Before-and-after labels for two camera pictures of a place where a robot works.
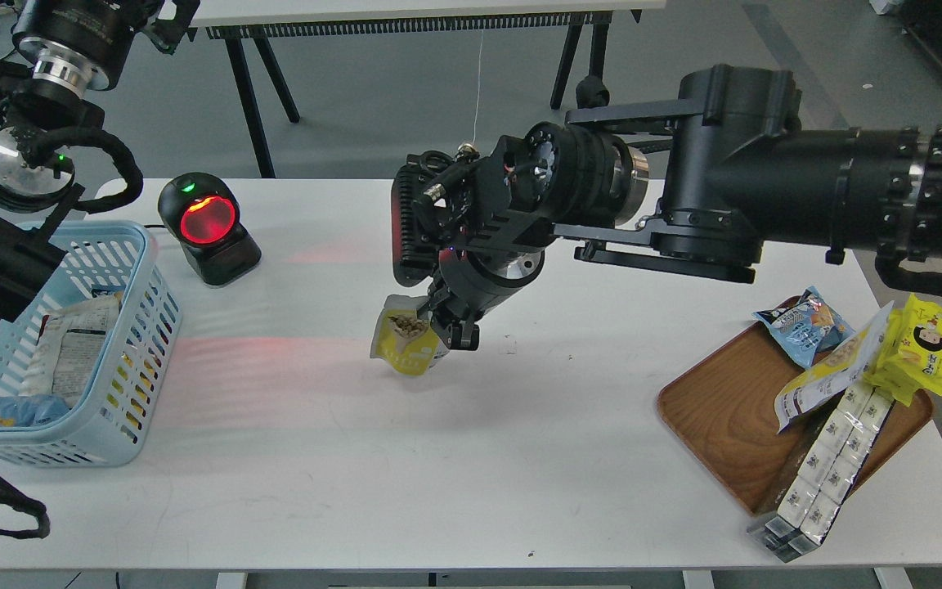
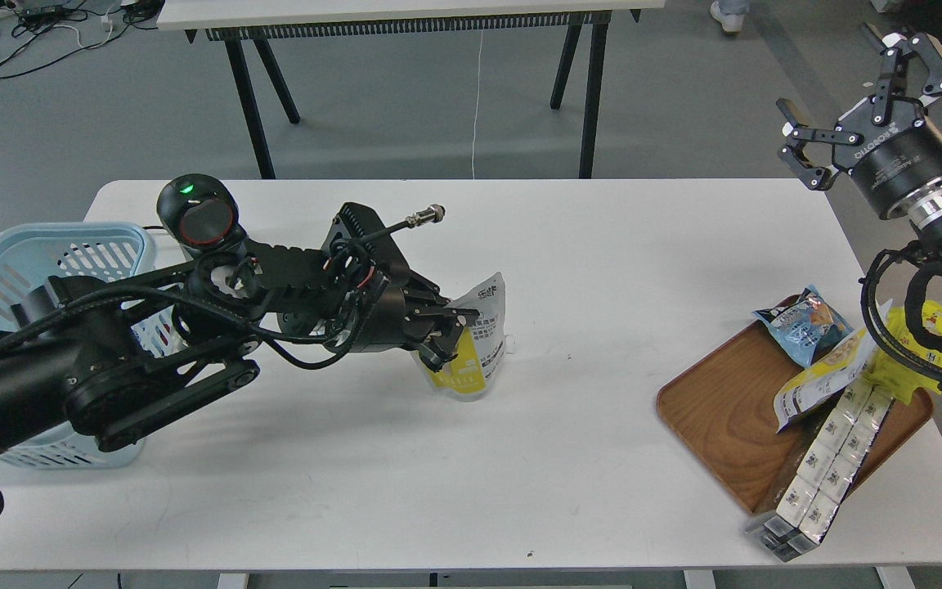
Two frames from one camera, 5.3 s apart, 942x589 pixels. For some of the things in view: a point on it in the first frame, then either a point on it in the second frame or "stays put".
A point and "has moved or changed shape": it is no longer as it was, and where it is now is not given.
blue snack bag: [805, 327] stays put
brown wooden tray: [722, 414] stays put
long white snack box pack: [824, 478] stays put
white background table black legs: [242, 23] stays put
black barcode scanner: [201, 211] stays put
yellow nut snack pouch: [404, 339] has moved or changed shape
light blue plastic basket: [105, 428] stays put
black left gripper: [74, 46] → [381, 291]
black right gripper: [473, 227] → [892, 156]
